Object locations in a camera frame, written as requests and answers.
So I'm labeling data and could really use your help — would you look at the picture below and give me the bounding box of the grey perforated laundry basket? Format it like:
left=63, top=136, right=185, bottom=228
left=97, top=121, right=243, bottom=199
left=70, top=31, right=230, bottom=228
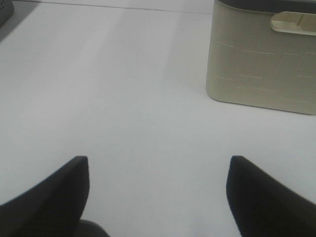
left=0, top=0, right=14, bottom=27

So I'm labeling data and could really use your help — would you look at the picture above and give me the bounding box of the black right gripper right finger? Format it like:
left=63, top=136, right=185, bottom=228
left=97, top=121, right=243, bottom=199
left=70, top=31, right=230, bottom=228
left=226, top=156, right=316, bottom=237

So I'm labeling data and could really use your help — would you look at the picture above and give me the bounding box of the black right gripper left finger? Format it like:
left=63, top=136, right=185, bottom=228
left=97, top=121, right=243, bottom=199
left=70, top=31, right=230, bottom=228
left=0, top=156, right=88, bottom=237

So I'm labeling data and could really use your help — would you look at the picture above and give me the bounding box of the beige basket with grey rim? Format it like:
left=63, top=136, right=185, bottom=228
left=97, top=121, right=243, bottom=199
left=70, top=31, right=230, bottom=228
left=206, top=0, right=316, bottom=115

